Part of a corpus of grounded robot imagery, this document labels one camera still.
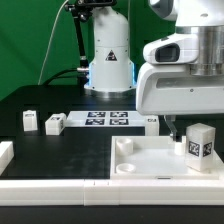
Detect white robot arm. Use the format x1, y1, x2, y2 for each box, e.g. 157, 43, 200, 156
136, 0, 224, 119

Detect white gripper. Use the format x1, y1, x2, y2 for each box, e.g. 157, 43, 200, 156
136, 63, 224, 141

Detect white U-shaped fence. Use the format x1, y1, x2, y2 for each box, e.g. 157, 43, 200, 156
0, 143, 224, 206

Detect white cable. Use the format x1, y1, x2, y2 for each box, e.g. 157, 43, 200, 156
37, 0, 70, 86

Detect white marker base plate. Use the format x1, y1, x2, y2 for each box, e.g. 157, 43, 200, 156
66, 111, 144, 127

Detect black cables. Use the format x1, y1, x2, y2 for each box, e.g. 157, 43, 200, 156
43, 68, 84, 86

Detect white square tabletop part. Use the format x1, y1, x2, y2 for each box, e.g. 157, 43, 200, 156
110, 136, 224, 180

